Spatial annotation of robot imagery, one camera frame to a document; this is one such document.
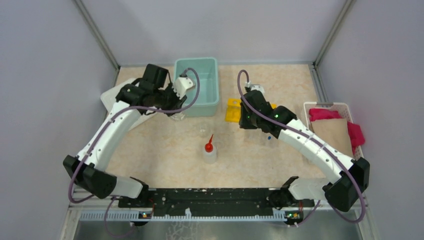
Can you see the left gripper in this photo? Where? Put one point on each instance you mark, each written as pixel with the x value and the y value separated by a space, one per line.
pixel 178 103

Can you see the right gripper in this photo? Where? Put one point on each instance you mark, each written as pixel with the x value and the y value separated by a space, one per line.
pixel 243 122

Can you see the yellow test tube rack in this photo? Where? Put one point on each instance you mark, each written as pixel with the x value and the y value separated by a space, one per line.
pixel 233 110

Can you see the clear glass beaker front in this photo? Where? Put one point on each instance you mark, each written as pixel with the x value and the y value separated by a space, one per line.
pixel 178 116

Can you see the clear glass beaker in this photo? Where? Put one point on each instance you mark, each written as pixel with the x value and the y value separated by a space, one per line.
pixel 204 129
pixel 178 116

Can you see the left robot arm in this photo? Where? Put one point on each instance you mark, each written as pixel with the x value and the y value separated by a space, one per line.
pixel 144 95

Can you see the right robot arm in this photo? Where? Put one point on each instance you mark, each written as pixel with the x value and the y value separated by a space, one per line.
pixel 345 178

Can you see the teal plastic bin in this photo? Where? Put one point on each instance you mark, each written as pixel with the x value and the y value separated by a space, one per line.
pixel 208 99

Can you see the clear glass beaker rear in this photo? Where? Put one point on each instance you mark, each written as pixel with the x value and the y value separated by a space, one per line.
pixel 204 129

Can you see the red-capped wash bottle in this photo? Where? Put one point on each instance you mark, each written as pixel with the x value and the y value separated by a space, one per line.
pixel 209 151

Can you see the white plastic lid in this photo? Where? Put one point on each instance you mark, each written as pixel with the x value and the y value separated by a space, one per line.
pixel 108 98

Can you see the brown paper bag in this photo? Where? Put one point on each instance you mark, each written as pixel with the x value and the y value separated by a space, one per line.
pixel 335 133

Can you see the white perforated basket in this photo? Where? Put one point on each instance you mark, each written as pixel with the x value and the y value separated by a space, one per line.
pixel 343 110

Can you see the pink cloth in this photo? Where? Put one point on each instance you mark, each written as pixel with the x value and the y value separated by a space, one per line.
pixel 354 130

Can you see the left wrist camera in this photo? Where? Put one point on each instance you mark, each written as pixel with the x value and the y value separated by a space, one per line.
pixel 181 86

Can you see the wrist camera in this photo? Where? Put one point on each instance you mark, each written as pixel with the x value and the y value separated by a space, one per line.
pixel 181 86
pixel 254 87

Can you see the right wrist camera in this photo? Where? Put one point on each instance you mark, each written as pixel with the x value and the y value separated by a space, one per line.
pixel 254 87

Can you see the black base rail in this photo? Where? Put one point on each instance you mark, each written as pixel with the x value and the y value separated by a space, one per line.
pixel 215 202

